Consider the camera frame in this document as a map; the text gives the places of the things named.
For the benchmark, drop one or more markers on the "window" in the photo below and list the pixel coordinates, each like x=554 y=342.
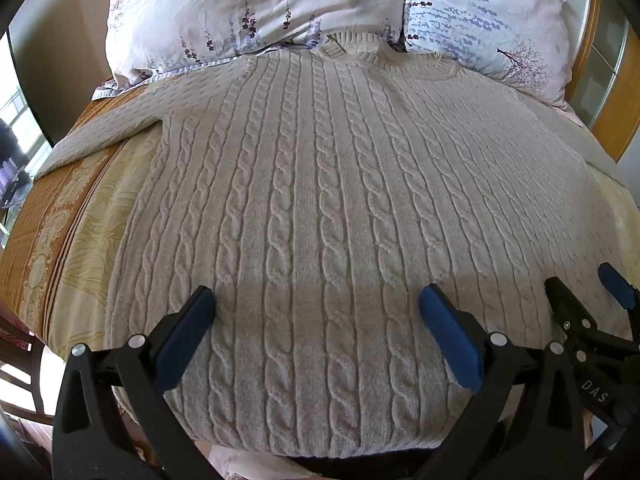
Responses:
x=15 y=110

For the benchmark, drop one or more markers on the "wooden headboard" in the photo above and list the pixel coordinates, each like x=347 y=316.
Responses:
x=620 y=110

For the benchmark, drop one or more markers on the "pink floral pillow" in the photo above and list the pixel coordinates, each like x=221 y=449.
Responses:
x=225 y=0

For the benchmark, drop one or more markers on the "orange patterned bed sheet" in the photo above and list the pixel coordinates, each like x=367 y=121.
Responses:
x=50 y=220

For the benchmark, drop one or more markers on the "lavender print pillow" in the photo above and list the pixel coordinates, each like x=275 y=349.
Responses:
x=475 y=10

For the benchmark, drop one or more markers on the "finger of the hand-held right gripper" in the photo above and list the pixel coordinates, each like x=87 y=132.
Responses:
x=562 y=300
x=617 y=285

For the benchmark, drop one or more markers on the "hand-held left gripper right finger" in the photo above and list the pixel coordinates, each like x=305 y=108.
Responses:
x=450 y=335

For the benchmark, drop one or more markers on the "wooden chair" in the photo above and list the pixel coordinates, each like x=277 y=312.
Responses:
x=17 y=332

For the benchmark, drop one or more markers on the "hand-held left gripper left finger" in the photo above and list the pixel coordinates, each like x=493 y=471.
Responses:
x=185 y=335

